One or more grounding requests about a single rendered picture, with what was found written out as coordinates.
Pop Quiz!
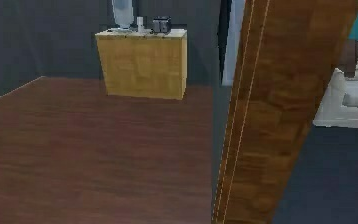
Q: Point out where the pale blue glass vase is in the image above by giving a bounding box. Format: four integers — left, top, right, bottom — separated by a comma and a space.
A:
111, 0, 135, 30

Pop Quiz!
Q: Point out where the white sofa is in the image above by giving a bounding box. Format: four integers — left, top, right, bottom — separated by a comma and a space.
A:
312, 68, 358, 130

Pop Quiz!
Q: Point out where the brown wooden room door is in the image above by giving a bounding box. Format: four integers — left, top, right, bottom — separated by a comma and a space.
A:
211, 0, 358, 224

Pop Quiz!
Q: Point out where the yellow wooden cabinet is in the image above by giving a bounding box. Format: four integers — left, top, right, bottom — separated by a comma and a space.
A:
94, 28, 188, 101

